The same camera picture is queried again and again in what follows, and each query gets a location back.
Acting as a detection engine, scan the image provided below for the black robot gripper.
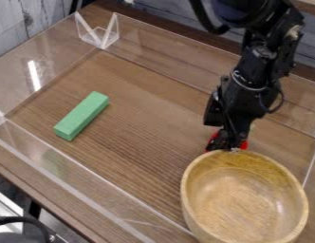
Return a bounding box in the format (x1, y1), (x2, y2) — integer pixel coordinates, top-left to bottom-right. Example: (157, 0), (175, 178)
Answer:
(203, 75), (286, 154)

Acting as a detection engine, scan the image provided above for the red toy strawberry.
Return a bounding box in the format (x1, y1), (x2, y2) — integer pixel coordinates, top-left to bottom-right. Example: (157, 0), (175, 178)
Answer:
(207, 130), (251, 152)

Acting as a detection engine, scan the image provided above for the wooden oval bowl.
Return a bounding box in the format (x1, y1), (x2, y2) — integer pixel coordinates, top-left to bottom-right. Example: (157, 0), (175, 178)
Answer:
(181, 150), (308, 243)

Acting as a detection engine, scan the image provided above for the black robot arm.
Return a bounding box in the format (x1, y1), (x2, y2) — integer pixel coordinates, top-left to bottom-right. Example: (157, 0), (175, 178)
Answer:
(189, 0), (304, 151)

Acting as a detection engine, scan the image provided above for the green rectangular block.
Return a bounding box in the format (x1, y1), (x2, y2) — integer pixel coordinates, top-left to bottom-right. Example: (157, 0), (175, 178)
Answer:
(54, 91), (109, 141)

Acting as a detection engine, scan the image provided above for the clear acrylic tray enclosure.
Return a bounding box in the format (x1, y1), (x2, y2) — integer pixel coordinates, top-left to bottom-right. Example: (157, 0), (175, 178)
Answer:
(0, 11), (315, 243)

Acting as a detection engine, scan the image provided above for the black cable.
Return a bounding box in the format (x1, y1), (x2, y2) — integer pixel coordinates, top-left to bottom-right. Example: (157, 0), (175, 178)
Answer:
(0, 215), (52, 243)

